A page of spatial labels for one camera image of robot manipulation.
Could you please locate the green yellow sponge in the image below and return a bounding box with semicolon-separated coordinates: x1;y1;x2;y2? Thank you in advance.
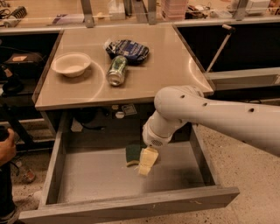
125;143;145;166

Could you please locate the bystander hand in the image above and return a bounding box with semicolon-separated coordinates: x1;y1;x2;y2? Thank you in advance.
0;129;17;166

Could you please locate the blue chip bag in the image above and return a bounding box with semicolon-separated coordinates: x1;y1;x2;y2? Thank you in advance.
104;39;150;65

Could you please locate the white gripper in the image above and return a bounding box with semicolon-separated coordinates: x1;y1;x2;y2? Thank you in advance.
138;123;172;176

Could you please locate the bystander dark trouser leg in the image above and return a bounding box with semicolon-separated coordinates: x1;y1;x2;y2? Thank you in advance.
0;164;15;217

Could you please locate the bystander white shoe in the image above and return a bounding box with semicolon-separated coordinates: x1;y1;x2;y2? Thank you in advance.
0;191;42;224

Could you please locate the grey cabinet counter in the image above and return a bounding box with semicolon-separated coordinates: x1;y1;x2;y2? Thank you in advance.
31;23;216;138

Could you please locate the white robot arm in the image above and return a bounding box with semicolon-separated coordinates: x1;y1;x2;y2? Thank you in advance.
143;86;280;157

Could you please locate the pink plastic basket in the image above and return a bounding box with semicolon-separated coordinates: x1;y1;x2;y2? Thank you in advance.
161;0;188;20

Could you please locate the green soda can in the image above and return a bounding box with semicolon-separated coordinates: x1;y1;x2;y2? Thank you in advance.
107;55;128;87

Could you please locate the plastic bottle on floor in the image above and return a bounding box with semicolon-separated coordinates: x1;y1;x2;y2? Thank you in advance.
16;161;36;184

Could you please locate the black bag with label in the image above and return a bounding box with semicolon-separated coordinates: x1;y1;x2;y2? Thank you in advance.
4;52;45;79

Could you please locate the open grey wooden drawer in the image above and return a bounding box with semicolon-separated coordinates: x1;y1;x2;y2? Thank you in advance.
20;113;239;224

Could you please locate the white paper bowl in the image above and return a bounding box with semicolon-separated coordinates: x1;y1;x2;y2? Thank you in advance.
51;52;91;78

